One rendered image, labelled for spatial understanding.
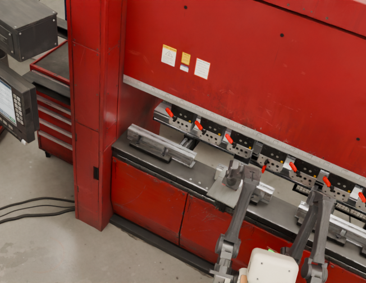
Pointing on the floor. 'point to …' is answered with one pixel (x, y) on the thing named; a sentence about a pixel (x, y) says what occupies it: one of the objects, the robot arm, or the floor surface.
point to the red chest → (54, 105)
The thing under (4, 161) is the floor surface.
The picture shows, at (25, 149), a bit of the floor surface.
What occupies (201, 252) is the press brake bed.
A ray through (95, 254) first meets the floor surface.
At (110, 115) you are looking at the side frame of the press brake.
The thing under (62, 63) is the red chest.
